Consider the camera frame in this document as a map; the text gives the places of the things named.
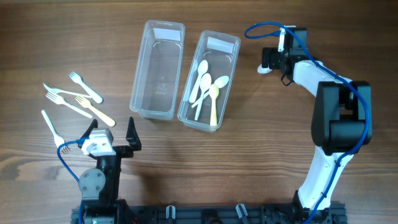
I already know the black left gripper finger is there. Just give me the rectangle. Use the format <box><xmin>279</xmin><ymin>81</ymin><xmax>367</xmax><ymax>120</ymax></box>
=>
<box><xmin>78</xmin><ymin>119</ymin><xmax>98</xmax><ymax>148</ymax></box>
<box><xmin>126</xmin><ymin>116</ymin><xmax>142</xmax><ymax>151</ymax></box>

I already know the white plastic spoon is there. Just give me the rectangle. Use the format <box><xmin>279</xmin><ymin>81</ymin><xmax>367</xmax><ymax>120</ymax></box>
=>
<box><xmin>257</xmin><ymin>65</ymin><xmax>272</xmax><ymax>74</ymax></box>
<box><xmin>195</xmin><ymin>73</ymin><xmax>211</xmax><ymax>121</ymax></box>

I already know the white spoon thin handle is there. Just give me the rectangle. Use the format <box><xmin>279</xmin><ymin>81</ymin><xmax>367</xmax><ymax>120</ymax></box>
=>
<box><xmin>191</xmin><ymin>76</ymin><xmax>229</xmax><ymax>108</ymax></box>

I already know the yellow plastic spoon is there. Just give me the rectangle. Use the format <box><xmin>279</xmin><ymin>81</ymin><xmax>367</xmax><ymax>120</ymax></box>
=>
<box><xmin>209</xmin><ymin>83</ymin><xmax>219</xmax><ymax>126</ymax></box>

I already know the white spoon wide handle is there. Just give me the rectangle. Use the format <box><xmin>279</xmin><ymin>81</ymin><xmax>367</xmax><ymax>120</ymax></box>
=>
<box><xmin>189</xmin><ymin>60</ymin><xmax>208</xmax><ymax>103</ymax></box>

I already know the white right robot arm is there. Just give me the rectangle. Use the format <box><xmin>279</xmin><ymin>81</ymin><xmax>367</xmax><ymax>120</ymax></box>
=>
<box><xmin>258</xmin><ymin>26</ymin><xmax>372</xmax><ymax>223</ymax></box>

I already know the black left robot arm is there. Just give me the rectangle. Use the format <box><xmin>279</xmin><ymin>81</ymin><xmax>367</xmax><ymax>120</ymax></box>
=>
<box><xmin>71</xmin><ymin>117</ymin><xmax>142</xmax><ymax>224</ymax></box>

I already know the left clear plastic container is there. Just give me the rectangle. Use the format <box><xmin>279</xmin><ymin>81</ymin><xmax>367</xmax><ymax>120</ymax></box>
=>
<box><xmin>129</xmin><ymin>20</ymin><xmax>185</xmax><ymax>120</ymax></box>

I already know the clear plastic container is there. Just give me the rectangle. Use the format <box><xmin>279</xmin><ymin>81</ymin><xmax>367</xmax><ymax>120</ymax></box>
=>
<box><xmin>129</xmin><ymin>20</ymin><xmax>185</xmax><ymax>120</ymax></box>
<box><xmin>177</xmin><ymin>30</ymin><xmax>240</xmax><ymax>132</ymax></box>

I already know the right clear plastic container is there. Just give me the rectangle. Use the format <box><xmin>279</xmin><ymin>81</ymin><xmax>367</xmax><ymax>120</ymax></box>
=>
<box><xmin>177</xmin><ymin>30</ymin><xmax>240</xmax><ymax>132</ymax></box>

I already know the yellow plastic fork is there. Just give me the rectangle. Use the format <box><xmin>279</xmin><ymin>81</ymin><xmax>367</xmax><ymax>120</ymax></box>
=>
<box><xmin>75</xmin><ymin>96</ymin><xmax>116</xmax><ymax>127</ymax></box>

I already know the long white plastic fork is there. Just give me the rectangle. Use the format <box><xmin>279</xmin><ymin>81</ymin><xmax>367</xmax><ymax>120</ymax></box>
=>
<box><xmin>41</xmin><ymin>110</ymin><xmax>71</xmax><ymax>154</ymax></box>

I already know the short white plastic fork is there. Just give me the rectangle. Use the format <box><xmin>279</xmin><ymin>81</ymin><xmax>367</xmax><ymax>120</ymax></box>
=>
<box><xmin>69</xmin><ymin>72</ymin><xmax>103</xmax><ymax>103</ymax></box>

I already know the thin white plastic fork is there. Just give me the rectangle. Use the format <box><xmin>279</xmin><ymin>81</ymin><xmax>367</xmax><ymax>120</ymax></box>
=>
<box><xmin>44</xmin><ymin>84</ymin><xmax>91</xmax><ymax>98</ymax></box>

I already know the blue left camera cable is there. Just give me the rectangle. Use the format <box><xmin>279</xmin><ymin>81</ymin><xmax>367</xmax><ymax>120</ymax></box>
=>
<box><xmin>57</xmin><ymin>138</ymin><xmax>86</xmax><ymax>224</ymax></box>

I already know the blue camera cable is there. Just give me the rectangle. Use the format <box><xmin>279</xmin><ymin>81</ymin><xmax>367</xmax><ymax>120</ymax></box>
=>
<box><xmin>244</xmin><ymin>21</ymin><xmax>371</xmax><ymax>224</ymax></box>
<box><xmin>57</xmin><ymin>138</ymin><xmax>86</xmax><ymax>224</ymax></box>

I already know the blue right camera cable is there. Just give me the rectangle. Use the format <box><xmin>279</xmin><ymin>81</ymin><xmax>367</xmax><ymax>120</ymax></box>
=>
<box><xmin>244</xmin><ymin>21</ymin><xmax>371</xmax><ymax>224</ymax></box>

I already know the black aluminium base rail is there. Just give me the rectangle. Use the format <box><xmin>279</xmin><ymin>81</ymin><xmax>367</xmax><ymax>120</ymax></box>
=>
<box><xmin>70</xmin><ymin>203</ymin><xmax>348</xmax><ymax>224</ymax></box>

